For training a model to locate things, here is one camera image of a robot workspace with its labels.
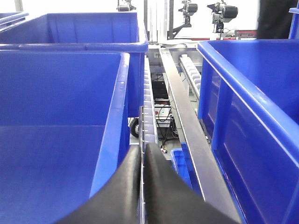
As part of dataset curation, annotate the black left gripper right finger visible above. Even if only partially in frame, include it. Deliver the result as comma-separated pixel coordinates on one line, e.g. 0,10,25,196
144,143,235,224

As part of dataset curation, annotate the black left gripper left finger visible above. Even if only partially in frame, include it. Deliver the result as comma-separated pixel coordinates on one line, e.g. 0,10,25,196
56,145,141,224

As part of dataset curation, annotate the white roller track left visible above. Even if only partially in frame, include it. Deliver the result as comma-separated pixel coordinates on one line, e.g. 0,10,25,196
140,56,159,145

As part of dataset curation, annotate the white roller track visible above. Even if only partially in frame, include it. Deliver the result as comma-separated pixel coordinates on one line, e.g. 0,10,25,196
179,54,201,99
140,56,159,145

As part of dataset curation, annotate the blue bin at left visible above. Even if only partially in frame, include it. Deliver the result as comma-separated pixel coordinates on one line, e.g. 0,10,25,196
0,50,130,224

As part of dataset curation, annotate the blue bin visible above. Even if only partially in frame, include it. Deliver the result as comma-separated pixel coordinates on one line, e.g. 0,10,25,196
0,12,149,117
0,50,130,224
198,40,299,224

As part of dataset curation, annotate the black electronics box below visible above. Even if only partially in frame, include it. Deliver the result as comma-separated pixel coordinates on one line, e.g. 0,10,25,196
151,80,168,99

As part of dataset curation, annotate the white roller track right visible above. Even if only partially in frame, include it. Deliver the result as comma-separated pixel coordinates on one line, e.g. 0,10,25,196
179,54,201,99

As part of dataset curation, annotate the blue bin at right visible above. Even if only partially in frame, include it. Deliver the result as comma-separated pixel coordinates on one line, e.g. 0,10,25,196
198,40,299,224

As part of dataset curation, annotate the blue bin rear left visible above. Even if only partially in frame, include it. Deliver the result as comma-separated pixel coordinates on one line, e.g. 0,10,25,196
0,12,149,117

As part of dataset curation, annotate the steel divider rail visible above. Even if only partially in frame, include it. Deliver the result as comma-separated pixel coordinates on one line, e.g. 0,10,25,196
159,48,242,224

